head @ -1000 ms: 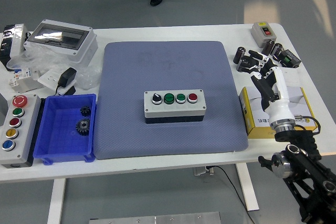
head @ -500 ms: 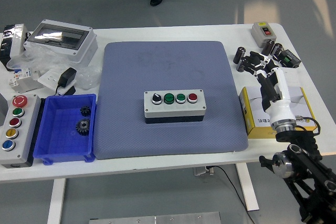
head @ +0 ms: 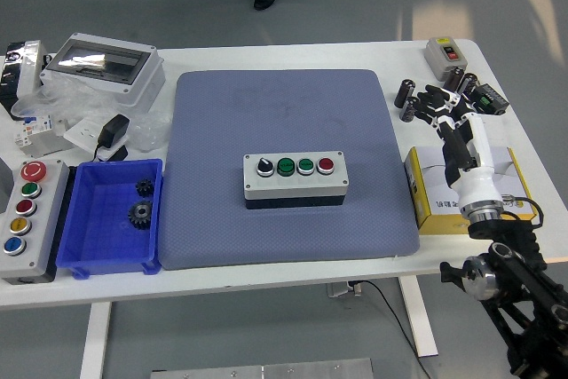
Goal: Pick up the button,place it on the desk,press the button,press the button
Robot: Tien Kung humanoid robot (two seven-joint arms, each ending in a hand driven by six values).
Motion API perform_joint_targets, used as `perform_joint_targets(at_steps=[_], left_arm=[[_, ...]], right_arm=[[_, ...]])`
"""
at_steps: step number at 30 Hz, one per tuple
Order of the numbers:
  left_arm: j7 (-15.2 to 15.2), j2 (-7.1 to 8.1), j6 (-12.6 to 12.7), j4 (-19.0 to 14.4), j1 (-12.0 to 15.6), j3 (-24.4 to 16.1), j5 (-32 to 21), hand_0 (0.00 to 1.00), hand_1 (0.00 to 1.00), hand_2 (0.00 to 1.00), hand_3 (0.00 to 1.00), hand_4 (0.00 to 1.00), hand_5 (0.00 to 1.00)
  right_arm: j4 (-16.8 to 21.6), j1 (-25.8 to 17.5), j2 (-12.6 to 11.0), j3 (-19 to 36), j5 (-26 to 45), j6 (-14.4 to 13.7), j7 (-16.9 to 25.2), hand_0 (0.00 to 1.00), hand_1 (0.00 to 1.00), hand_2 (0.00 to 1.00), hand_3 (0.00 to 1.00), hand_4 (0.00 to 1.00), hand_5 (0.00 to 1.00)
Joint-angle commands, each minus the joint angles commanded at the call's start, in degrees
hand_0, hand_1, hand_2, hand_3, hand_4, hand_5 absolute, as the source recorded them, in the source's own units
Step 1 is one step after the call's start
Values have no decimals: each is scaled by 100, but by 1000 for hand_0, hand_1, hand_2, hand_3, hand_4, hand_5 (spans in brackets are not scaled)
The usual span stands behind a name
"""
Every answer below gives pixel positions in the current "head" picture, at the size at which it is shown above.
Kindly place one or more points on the grey four-button control box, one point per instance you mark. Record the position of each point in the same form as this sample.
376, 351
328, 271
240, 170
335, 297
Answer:
293, 188

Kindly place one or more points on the blue-grey mat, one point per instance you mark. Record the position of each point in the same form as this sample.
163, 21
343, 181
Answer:
222, 121

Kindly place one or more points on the black power adapter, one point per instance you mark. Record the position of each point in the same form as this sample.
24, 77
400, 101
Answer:
113, 128

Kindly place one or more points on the large black gear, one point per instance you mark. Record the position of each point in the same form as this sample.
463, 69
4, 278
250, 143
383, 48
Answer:
141, 215

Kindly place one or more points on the white wall socket plate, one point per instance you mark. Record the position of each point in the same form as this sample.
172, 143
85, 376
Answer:
82, 130

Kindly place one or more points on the white wall switch plate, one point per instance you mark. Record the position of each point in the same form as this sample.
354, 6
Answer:
497, 130

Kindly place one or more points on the grey black electrical device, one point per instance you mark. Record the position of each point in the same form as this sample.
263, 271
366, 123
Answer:
31, 68

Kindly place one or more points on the blue plastic bin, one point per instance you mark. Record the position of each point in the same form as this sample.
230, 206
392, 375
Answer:
102, 237

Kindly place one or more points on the white table leg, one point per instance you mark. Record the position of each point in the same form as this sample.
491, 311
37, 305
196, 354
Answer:
95, 343
419, 321

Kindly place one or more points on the small black gear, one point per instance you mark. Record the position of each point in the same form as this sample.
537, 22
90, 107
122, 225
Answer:
144, 187

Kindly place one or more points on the yellow white carton box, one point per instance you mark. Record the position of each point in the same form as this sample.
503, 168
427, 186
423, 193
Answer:
426, 201

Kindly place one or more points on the grey enclosure with clear lid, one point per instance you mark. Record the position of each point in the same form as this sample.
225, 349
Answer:
142, 77

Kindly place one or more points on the clear plastic bag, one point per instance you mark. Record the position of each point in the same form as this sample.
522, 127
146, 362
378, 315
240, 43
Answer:
75, 99

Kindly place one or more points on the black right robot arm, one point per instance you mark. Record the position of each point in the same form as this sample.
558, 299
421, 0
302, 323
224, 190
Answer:
523, 272

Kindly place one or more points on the grey two-button switch box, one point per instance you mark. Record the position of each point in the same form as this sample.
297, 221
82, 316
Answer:
437, 59

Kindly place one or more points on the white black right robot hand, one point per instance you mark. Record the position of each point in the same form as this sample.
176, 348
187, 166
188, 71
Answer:
479, 183

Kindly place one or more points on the white circuit breaker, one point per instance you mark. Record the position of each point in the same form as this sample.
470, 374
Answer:
37, 123

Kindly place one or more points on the black cylindrical capacitor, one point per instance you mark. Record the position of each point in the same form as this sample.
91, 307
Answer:
452, 79
404, 94
407, 110
468, 84

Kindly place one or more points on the silver metal bracket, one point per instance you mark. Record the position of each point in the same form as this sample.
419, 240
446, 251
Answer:
49, 146

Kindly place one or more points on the silver metal plate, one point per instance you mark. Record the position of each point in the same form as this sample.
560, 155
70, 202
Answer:
266, 370

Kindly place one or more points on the black module with green terminal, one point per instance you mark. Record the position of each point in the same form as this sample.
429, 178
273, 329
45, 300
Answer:
490, 99

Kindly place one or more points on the grey five-button control box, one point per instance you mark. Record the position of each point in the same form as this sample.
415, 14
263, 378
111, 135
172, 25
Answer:
44, 228

